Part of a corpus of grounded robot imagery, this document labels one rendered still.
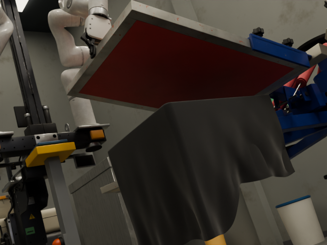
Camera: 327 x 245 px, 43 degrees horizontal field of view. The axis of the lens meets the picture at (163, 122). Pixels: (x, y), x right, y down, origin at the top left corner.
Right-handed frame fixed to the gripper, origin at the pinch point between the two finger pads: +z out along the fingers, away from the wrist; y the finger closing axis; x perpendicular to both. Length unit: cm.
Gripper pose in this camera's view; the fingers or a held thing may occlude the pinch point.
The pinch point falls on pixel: (99, 53)
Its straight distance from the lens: 155.3
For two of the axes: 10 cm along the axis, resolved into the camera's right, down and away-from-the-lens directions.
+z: 0.8, 9.1, -4.1
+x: 5.2, -3.9, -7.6
